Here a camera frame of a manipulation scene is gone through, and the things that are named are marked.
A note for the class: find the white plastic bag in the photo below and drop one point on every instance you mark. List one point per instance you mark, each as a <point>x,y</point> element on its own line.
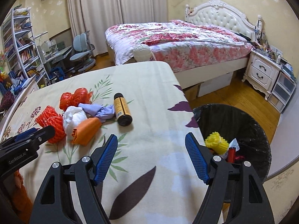
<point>74,119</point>

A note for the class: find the white bed frame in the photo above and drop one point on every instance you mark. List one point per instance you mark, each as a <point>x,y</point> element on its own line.
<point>210,72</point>

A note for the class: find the white powder sachet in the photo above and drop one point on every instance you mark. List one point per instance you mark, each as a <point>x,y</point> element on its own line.
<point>233,143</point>

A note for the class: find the white bookshelf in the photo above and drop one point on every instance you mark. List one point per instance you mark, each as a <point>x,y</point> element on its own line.
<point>21,49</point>

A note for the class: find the pink floral quilt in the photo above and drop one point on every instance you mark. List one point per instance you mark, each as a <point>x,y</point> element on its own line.
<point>182,42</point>

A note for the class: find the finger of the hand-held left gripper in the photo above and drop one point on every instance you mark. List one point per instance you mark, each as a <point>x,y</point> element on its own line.
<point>24,133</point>
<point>45,133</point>

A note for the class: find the orange foam fruit net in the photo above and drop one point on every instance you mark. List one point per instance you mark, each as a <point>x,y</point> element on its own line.
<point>50,123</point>

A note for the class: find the bin with black liner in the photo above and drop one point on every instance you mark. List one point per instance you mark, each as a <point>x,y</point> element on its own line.
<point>250,130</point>

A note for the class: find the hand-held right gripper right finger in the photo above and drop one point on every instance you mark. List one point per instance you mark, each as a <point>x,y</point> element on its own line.
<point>196,158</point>

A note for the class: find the purple rubber glove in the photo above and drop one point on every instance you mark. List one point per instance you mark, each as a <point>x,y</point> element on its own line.
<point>100,111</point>

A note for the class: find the white round bedpost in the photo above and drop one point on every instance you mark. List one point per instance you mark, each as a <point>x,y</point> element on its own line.
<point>143,52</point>

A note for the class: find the cluster of nightstand bottles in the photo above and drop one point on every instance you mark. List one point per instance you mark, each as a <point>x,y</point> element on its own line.
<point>266,45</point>

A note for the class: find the white tufted headboard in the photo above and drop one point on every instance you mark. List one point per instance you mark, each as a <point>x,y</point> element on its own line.
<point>219,16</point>

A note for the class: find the plastic drawer unit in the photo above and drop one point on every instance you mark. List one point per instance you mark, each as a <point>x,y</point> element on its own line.
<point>282,88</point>

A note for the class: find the red bottle with black cap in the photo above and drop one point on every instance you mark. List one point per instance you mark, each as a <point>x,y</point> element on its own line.
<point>231,155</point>

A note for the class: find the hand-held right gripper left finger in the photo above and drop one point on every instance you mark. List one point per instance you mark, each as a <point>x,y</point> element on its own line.
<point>106,158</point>

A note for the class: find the beige curtain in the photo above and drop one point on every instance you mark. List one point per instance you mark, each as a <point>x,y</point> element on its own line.
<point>116,9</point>

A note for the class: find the grey study desk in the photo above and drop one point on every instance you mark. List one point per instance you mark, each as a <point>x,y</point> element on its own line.
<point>56,56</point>

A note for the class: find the desk lamp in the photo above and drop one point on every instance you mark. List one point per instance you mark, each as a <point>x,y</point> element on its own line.
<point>41,36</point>

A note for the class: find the white box under bed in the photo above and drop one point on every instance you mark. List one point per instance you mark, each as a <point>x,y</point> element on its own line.
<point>216,84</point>

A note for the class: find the amber bottle with black cap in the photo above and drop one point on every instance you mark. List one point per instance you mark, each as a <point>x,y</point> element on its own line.
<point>122,109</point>

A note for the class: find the yellow foam fruit net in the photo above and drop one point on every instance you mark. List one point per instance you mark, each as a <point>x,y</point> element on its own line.
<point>217,143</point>

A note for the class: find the white nightstand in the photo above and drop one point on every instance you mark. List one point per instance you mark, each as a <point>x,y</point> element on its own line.
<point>260,72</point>

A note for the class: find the blue-grey desk chair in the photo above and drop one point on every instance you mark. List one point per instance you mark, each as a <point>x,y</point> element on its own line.
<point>81,52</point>

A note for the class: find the orange crumpled paper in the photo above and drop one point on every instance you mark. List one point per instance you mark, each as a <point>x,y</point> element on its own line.
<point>86,130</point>

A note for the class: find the red plastic bag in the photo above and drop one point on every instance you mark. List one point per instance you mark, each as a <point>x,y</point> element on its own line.
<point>74,98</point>

